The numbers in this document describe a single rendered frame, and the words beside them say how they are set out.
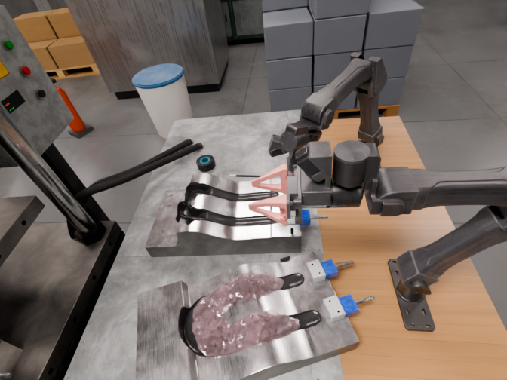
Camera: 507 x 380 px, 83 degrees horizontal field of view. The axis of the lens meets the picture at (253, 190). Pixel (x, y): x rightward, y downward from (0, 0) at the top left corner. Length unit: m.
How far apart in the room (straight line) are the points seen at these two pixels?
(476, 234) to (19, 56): 1.36
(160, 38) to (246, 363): 3.40
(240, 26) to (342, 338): 4.82
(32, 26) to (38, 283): 5.20
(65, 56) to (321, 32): 4.05
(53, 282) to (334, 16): 2.38
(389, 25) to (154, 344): 2.55
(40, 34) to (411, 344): 6.00
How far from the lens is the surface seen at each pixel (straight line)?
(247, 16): 5.13
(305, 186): 0.52
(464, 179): 0.60
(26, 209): 1.09
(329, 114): 0.81
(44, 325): 1.13
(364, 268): 0.94
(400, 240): 1.03
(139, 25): 3.75
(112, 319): 1.00
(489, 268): 2.14
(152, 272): 1.02
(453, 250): 0.74
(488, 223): 0.71
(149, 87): 2.82
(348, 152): 0.49
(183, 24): 3.58
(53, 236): 1.36
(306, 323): 0.80
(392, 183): 0.55
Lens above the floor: 1.60
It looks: 45 degrees down
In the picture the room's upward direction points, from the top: 9 degrees counter-clockwise
